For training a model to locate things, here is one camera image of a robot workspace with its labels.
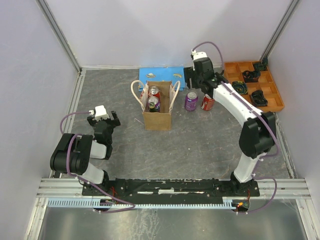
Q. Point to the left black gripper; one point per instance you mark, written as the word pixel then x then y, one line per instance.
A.
pixel 114 122

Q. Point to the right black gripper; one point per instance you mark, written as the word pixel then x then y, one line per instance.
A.
pixel 189 73

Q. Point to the purple soda can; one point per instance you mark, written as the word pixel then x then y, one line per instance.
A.
pixel 191 100

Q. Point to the red cola can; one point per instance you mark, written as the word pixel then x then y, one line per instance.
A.
pixel 207 103
pixel 154 91

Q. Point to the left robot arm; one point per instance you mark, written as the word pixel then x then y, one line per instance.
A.
pixel 73 152

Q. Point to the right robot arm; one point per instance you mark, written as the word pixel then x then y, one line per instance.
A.
pixel 258 134

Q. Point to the burlap canvas bag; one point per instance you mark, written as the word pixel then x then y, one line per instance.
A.
pixel 162 120

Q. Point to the orange compartment tray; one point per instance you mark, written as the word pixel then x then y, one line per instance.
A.
pixel 233 72

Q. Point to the blue yellow rolled sock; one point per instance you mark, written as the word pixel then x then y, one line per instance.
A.
pixel 240 87

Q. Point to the black rolled sock upper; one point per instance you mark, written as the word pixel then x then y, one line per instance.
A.
pixel 251 76

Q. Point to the black rolled sock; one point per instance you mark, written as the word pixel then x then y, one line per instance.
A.
pixel 251 76
pixel 258 99

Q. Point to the green topped dark can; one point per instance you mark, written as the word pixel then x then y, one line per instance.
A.
pixel 153 104

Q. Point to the black rolled sock lower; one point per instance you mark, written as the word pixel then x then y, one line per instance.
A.
pixel 258 99

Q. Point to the teal rolled sock corner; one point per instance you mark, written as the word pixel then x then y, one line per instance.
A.
pixel 261 65

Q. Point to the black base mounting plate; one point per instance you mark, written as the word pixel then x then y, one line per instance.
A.
pixel 180 191

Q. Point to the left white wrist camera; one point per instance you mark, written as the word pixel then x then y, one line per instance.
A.
pixel 99 113

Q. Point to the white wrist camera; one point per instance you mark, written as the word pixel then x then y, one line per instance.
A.
pixel 198 55
pixel 99 113

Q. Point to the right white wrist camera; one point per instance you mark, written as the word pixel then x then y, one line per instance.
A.
pixel 198 55

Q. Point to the aluminium frame rail front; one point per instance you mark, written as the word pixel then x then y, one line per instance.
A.
pixel 71 188

